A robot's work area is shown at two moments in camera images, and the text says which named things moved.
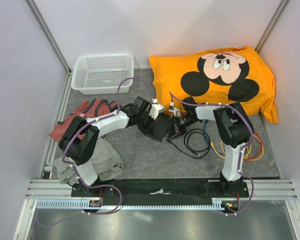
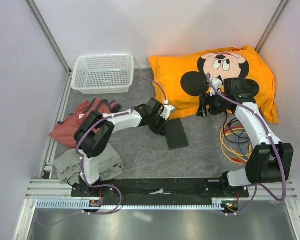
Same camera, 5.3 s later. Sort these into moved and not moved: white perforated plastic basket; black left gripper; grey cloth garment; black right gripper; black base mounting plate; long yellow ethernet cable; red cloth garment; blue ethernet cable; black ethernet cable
Moved: black right gripper; black left gripper; blue ethernet cable; black ethernet cable; long yellow ethernet cable
Not moved: black base mounting plate; grey cloth garment; white perforated plastic basket; red cloth garment
